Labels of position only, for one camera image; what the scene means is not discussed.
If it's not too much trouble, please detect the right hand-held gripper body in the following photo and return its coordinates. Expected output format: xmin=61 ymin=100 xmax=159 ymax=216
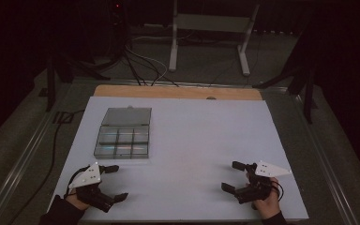
xmin=234 ymin=160 xmax=293 ymax=205

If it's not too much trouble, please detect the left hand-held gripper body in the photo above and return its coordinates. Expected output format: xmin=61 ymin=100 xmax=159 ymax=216
xmin=67 ymin=161 xmax=116 ymax=214

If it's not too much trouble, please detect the person's right hand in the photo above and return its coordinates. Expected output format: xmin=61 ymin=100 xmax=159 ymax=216
xmin=251 ymin=177 xmax=282 ymax=220

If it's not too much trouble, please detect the person's left hand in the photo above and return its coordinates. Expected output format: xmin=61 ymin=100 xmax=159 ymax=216
xmin=65 ymin=190 xmax=92 ymax=211

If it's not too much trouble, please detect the clear plastic compartment box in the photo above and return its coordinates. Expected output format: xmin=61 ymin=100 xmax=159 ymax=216
xmin=93 ymin=106 xmax=153 ymax=159

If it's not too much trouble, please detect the white board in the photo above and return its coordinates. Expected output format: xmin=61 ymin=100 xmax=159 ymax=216
xmin=47 ymin=96 xmax=309 ymax=221

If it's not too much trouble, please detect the black stand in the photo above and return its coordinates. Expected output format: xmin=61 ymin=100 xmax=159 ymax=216
xmin=251 ymin=57 xmax=319 ymax=125
xmin=45 ymin=51 xmax=112 ymax=113

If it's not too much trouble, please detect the white metal stand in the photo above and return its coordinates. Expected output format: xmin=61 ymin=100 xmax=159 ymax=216
xmin=168 ymin=0 xmax=261 ymax=77

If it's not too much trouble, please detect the black device with red light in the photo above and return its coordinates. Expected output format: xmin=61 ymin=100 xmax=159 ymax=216
xmin=107 ymin=0 xmax=129 ymax=38

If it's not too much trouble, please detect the left hand-held gripper cable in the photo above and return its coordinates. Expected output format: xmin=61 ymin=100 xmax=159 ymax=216
xmin=63 ymin=165 xmax=91 ymax=200

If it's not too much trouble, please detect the hand-held gripper cable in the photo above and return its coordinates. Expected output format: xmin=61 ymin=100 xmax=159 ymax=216
xmin=270 ymin=178 xmax=285 ymax=203
xmin=63 ymin=165 xmax=91 ymax=200

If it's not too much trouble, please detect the right hand-held gripper cable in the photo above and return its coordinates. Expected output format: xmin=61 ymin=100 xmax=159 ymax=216
xmin=270 ymin=178 xmax=285 ymax=203

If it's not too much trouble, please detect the black floor cable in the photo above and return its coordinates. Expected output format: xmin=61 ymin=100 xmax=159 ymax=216
xmin=7 ymin=109 xmax=86 ymax=225

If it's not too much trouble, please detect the black floor bracket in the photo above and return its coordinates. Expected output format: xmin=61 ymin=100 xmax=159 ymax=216
xmin=52 ymin=111 xmax=75 ymax=125

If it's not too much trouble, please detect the aluminium rail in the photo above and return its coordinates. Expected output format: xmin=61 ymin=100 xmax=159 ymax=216
xmin=0 ymin=82 xmax=76 ymax=225
xmin=289 ymin=90 xmax=360 ymax=225

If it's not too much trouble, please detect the bundle of black cables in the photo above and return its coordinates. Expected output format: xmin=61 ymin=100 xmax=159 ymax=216
xmin=74 ymin=43 xmax=180 ymax=88

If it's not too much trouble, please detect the white cable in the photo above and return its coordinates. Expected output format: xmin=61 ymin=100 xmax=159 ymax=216
xmin=125 ymin=35 xmax=188 ymax=86

